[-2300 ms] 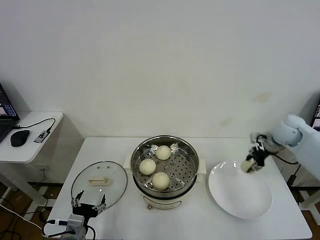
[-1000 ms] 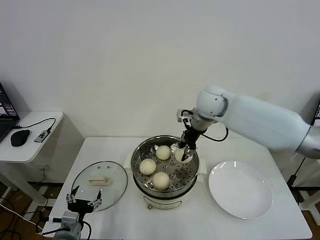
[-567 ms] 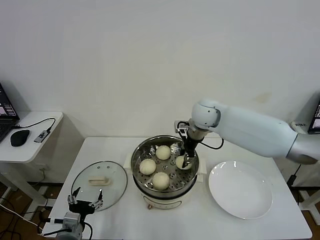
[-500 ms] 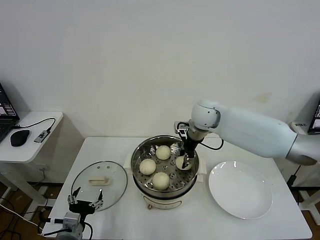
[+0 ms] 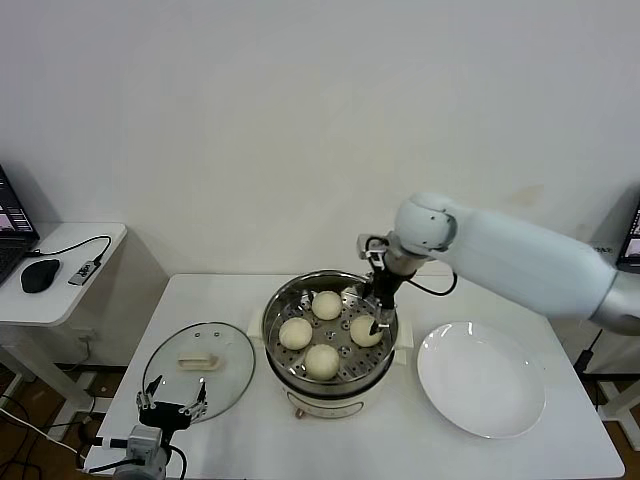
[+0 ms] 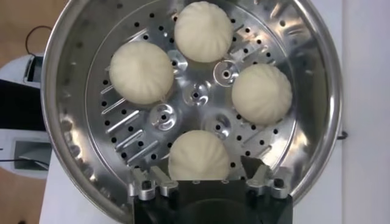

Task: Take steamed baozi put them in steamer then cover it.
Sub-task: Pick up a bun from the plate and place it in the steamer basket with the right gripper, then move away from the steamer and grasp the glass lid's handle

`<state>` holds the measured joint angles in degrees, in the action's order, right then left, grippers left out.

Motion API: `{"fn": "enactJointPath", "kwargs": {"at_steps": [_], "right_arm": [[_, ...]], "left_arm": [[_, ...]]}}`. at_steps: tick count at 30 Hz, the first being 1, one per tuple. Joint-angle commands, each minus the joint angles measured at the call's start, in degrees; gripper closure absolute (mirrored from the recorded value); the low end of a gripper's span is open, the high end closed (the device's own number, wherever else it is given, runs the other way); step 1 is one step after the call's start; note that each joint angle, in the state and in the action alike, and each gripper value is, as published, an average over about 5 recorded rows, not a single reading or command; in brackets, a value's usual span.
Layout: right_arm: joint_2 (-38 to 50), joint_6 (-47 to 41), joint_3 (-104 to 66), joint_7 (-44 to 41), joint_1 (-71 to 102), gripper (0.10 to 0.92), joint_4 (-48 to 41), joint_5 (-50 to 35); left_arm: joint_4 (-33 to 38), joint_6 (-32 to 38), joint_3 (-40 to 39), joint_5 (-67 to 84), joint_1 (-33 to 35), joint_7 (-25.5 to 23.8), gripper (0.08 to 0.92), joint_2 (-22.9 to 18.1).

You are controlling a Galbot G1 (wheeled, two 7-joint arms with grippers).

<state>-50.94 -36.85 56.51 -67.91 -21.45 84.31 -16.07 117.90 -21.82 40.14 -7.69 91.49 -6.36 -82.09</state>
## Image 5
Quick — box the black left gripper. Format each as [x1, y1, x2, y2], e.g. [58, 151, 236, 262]
[135, 374, 209, 429]

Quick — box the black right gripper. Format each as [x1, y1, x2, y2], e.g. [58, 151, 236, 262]
[360, 267, 404, 337]

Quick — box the white steamed baozi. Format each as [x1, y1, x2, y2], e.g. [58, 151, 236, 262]
[303, 343, 340, 381]
[277, 317, 313, 351]
[348, 314, 384, 347]
[311, 290, 343, 322]

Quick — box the glass lid with cream handle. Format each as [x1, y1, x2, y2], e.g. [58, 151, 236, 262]
[141, 322, 256, 426]

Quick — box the stainless steel steamer basket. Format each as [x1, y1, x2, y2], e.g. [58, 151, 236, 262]
[246, 270, 414, 392]

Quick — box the white electric cooker base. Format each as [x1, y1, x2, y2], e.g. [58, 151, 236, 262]
[248, 334, 409, 421]

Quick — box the white round plate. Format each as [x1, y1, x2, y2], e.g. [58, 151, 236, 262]
[415, 322, 546, 440]

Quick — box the white side table with mouse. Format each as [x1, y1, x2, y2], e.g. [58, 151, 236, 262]
[0, 222, 169, 416]

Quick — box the grey usb hub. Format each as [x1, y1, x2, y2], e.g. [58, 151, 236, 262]
[66, 259, 100, 288]

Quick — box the black computer mouse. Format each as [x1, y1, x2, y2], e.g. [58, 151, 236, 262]
[18, 259, 60, 295]

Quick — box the black laptop beside mouse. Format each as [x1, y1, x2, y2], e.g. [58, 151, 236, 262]
[0, 166, 40, 289]

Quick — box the black laptop beside label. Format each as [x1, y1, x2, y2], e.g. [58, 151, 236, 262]
[617, 197, 640, 274]

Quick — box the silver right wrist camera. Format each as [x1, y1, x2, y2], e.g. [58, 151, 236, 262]
[356, 233, 391, 271]

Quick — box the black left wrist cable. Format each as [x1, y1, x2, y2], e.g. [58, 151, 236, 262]
[164, 434, 189, 480]

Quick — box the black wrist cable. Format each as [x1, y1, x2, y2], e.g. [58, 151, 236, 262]
[402, 269, 457, 297]
[164, 434, 189, 480]

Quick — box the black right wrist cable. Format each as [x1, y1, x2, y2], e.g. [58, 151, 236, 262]
[402, 269, 457, 297]

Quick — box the white floor cable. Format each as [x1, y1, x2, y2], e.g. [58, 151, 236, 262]
[0, 408, 89, 459]

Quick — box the black usb cable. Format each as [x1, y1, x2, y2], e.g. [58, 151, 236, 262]
[22, 235, 112, 264]

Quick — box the black cable with adapter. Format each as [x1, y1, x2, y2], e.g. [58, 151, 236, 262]
[574, 329, 604, 374]

